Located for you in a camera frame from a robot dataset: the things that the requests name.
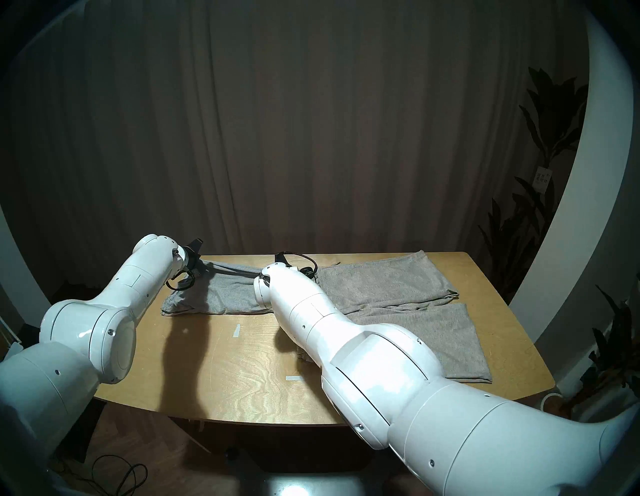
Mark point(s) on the light grey shorts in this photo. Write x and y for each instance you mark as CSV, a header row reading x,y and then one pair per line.
x,y
220,297

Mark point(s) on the brown pleated curtain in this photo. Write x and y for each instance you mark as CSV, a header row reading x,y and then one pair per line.
x,y
300,125

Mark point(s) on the beige sweat shorts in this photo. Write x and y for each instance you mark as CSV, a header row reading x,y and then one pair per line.
x,y
400,285

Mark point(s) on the white cylindrical pot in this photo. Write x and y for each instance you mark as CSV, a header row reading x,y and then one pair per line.
x,y
549,402

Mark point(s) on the white plant tag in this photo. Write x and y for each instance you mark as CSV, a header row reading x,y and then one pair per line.
x,y
542,178

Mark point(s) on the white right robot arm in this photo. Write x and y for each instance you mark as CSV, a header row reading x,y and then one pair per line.
x,y
400,380

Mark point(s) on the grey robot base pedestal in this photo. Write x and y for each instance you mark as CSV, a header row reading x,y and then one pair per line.
x,y
320,485

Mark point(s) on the small dark leafy plant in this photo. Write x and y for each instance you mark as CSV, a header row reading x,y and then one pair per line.
x,y
615,350

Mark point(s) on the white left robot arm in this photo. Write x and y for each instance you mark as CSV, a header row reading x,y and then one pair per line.
x,y
90,330

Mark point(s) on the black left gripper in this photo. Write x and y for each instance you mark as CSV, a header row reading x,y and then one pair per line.
x,y
194,257

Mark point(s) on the tall dark leafy plant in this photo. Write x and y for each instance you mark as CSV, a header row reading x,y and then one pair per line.
x,y
540,220

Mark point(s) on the light wooden table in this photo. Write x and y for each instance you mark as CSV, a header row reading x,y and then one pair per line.
x,y
240,380

